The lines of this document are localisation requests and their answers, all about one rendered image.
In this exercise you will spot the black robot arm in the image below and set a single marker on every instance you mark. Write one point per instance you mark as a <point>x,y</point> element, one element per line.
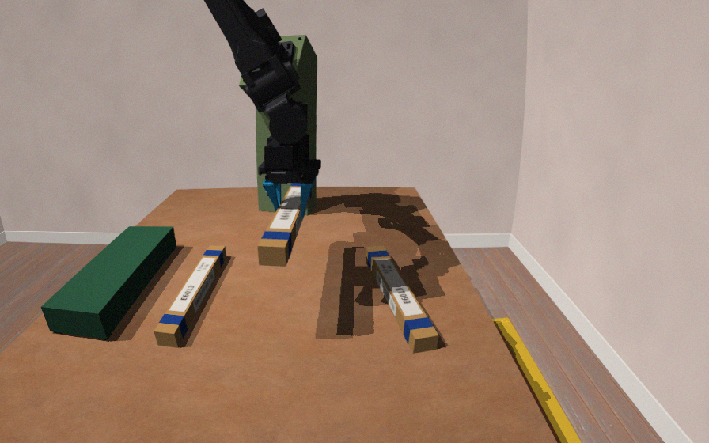
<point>288,118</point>

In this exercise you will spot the tan box with white label and blue bands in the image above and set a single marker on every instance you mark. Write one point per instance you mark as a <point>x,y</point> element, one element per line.
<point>276,244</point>

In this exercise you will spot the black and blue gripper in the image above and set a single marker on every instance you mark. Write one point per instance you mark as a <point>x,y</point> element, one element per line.
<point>306,181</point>

